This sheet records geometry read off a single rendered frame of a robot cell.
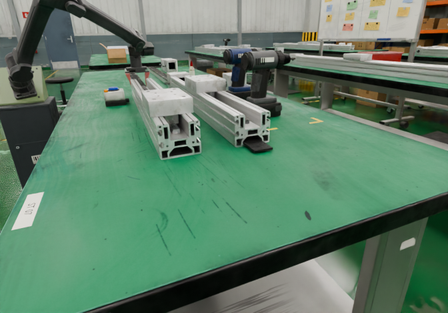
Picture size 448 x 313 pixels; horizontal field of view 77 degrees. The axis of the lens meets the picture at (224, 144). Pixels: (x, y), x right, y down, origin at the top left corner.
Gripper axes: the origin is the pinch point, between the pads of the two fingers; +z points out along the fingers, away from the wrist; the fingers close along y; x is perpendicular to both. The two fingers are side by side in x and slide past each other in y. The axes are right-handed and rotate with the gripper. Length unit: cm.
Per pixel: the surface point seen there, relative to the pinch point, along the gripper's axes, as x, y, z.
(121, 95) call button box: -33.9, -10.4, -1.0
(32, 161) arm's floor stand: -15, -54, 29
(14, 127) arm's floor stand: -14, -57, 12
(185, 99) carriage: -91, 4, -9
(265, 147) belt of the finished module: -103, 20, 2
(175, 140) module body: -98, -1, -1
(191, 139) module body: -98, 3, -1
